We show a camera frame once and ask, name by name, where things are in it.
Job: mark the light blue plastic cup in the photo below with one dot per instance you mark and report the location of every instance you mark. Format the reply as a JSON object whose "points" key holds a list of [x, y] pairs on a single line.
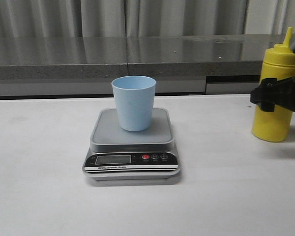
{"points": [[134, 99]]}

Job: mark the grey stone counter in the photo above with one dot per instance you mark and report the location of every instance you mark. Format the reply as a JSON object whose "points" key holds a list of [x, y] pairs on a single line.
{"points": [[61, 67]]}

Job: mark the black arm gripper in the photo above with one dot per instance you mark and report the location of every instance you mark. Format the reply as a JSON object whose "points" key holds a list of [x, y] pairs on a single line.
{"points": [[272, 92]]}

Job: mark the grey curtain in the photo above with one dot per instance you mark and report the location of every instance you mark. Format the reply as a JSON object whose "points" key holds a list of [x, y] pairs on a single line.
{"points": [[143, 18]]}

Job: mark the silver digital kitchen scale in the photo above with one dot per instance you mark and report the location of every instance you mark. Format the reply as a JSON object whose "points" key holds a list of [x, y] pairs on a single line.
{"points": [[117, 154]]}

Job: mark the yellow squeeze bottle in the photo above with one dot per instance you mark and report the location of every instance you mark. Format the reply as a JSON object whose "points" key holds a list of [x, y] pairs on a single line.
{"points": [[279, 63]]}

